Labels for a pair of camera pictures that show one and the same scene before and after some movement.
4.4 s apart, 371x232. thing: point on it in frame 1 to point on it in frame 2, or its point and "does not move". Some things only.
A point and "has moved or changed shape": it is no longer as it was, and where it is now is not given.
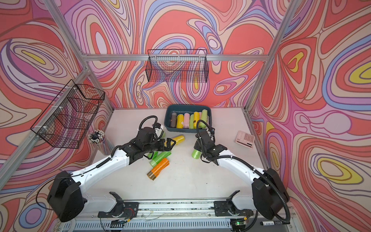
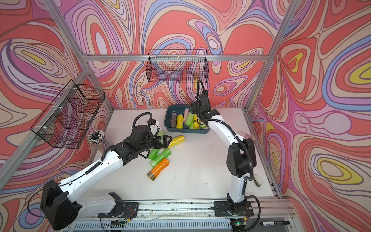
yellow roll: (179, 123) does not move
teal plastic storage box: (170, 108) does not move
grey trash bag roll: (173, 120) does not move
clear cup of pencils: (97, 137) does not move
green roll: (196, 154) to (189, 120)
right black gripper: (197, 146) to (193, 107)
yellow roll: (196, 118) does not move
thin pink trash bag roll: (186, 121) has moved or changed shape
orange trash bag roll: (152, 174) does not move
